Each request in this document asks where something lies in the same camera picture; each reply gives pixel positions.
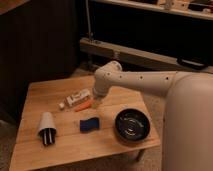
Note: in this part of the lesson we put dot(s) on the wooden table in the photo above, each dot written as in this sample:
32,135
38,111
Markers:
71,144

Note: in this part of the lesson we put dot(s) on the long grey case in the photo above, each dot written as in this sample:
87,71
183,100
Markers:
135,56

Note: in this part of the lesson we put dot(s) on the black bowl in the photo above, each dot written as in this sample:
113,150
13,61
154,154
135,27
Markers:
132,125

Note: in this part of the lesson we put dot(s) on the blue sponge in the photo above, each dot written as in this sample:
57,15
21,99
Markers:
89,124

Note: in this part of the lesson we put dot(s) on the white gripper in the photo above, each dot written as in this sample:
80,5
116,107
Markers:
97,95

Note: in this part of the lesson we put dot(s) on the wooden shelf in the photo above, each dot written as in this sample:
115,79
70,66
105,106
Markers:
157,8

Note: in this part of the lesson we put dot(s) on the white cup with black utensils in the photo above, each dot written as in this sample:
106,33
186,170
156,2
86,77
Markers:
47,129

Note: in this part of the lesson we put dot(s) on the black case handle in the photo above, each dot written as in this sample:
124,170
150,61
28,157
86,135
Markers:
190,64

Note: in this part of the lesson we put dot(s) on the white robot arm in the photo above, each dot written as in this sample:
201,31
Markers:
188,115

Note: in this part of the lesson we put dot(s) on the metal pole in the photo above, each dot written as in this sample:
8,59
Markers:
90,34

